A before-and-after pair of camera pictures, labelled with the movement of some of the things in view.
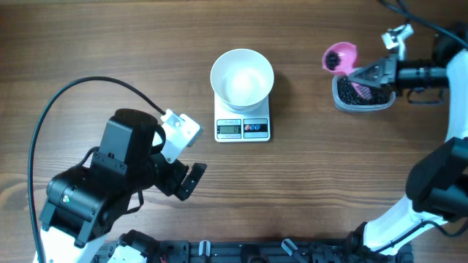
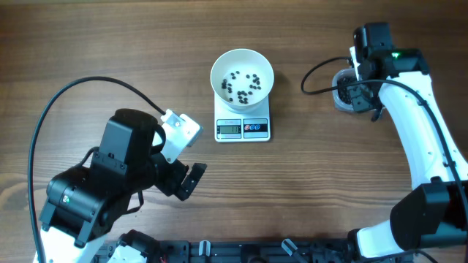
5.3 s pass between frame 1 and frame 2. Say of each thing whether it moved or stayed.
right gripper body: moved
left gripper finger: stayed
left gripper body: stayed
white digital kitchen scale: stayed
